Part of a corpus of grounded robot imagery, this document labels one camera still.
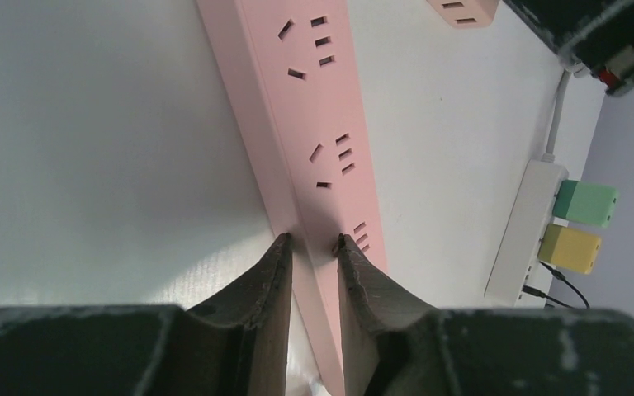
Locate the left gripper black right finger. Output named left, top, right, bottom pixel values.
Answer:
left=335, top=234, right=634, bottom=395

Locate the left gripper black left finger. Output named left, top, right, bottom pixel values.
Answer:
left=0, top=233, right=293, bottom=395

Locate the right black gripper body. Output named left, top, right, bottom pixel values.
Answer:
left=504, top=1, right=634, bottom=97

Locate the white power strip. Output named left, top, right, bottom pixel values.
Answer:
left=484, top=160, right=569, bottom=308

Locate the green plug adapter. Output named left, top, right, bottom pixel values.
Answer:
left=552, top=180, right=619, bottom=229

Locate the pink plug adapter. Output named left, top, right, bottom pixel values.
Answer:
left=427, top=0, right=499, bottom=29

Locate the yellow plug adapter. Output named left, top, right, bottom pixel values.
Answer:
left=537, top=224, right=602, bottom=275

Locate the pink power strip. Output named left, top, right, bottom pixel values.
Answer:
left=199, top=0, right=388, bottom=395

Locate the black usb cable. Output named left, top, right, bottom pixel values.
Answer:
left=522, top=261, right=592, bottom=310

